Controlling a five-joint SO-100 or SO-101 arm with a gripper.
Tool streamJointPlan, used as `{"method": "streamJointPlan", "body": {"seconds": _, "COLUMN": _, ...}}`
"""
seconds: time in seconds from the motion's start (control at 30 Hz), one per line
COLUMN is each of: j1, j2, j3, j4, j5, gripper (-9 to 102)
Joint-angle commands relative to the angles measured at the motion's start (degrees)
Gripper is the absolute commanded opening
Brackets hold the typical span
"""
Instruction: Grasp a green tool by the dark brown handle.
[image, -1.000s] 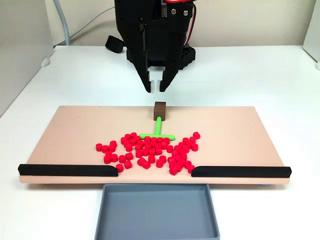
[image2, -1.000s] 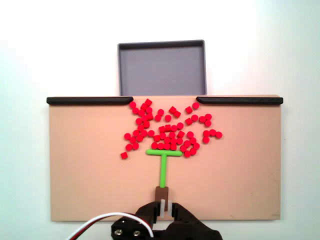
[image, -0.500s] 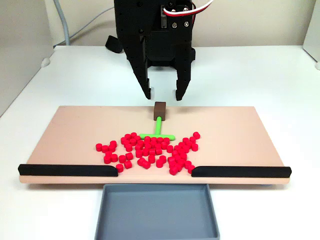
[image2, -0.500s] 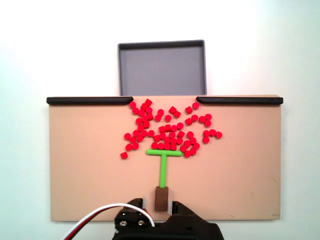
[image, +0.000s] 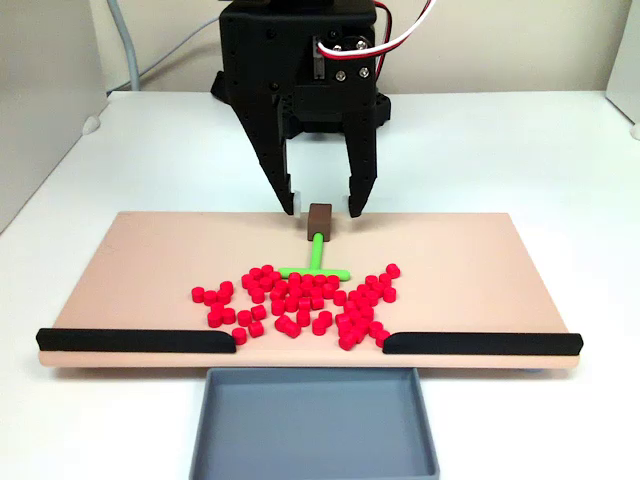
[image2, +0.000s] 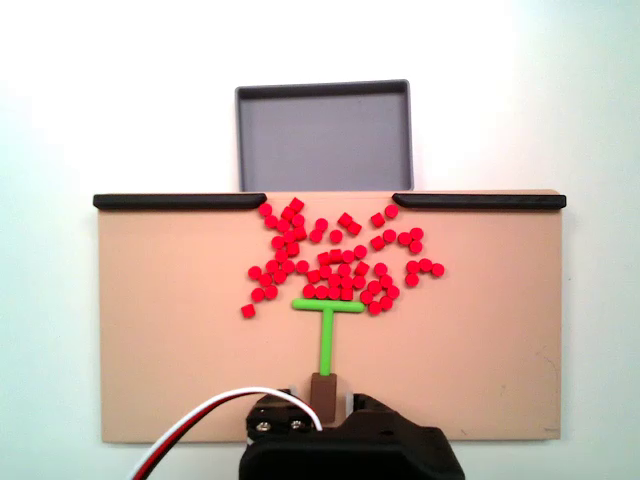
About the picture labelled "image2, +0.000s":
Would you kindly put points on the beige board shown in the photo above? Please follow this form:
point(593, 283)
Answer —
point(175, 325)

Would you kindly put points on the black edge bar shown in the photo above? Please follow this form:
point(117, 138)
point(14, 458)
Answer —
point(480, 201)
point(175, 201)

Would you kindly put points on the grey rectangular tray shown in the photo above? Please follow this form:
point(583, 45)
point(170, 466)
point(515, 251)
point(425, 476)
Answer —
point(325, 145)

